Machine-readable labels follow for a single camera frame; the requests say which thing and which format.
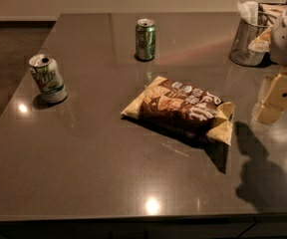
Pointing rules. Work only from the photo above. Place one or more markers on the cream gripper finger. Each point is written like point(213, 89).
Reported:
point(261, 43)
point(272, 99)

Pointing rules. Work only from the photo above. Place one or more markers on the brown chip bag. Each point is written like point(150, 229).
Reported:
point(184, 109)

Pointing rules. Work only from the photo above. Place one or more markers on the green soda can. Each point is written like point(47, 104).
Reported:
point(145, 39)

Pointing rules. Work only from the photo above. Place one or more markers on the white 7up can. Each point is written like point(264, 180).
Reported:
point(45, 72)

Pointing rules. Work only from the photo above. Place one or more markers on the metal mesh cup holder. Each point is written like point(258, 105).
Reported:
point(240, 54)

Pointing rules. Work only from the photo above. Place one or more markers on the white napkin in holder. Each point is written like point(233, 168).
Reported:
point(248, 11)

